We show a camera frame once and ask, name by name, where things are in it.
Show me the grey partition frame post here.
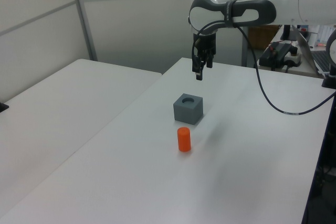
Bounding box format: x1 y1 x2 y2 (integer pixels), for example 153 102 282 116
68 0 98 62

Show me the brown cardboard box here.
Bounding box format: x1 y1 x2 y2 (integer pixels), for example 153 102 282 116
247 24 279 50

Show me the black control box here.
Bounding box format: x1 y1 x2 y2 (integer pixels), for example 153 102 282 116
258 41 292 72

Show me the dark table side frame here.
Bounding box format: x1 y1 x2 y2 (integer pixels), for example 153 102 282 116
301 89 336 224

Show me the emergency stop button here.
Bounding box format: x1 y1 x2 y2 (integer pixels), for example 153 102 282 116
288 46 302 68

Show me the grey block with round hole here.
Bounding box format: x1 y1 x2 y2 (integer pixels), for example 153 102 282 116
173 93 205 126

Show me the orange cylinder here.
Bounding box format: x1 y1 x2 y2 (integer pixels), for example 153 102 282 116
177 126 192 153

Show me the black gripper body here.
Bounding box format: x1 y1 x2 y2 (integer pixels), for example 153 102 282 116
193 32 217 55

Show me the silver laptop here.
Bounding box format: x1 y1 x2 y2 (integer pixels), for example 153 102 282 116
289 24 332 74

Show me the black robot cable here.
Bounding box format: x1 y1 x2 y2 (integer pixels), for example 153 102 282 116
191 20 336 116

